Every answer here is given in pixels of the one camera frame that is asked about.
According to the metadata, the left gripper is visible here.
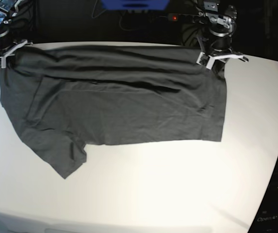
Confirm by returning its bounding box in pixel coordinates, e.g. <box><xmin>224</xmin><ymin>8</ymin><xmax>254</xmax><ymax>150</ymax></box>
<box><xmin>196</xmin><ymin>30</ymin><xmax>234</xmax><ymax>73</ymax></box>

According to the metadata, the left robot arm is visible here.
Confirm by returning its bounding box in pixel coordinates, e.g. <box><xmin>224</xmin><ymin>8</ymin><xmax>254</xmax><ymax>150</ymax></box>
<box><xmin>195</xmin><ymin>0</ymin><xmax>243</xmax><ymax>70</ymax></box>

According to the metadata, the black power strip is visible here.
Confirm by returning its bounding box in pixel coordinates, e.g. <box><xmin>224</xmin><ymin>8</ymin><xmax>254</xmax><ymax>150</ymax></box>
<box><xmin>167</xmin><ymin>13</ymin><xmax>201</xmax><ymax>23</ymax></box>

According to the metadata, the blue box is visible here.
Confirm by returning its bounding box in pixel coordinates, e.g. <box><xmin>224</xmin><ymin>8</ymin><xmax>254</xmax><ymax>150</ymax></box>
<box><xmin>101</xmin><ymin>0</ymin><xmax>170</xmax><ymax>10</ymax></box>

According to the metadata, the dark grey T-shirt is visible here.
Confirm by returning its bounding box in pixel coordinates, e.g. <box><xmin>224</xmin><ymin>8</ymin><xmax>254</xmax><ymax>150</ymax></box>
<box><xmin>0</xmin><ymin>46</ymin><xmax>227</xmax><ymax>178</ymax></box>

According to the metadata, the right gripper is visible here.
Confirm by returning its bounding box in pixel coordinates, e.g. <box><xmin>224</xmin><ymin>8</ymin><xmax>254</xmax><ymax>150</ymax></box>
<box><xmin>0</xmin><ymin>30</ymin><xmax>15</xmax><ymax>56</ymax></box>

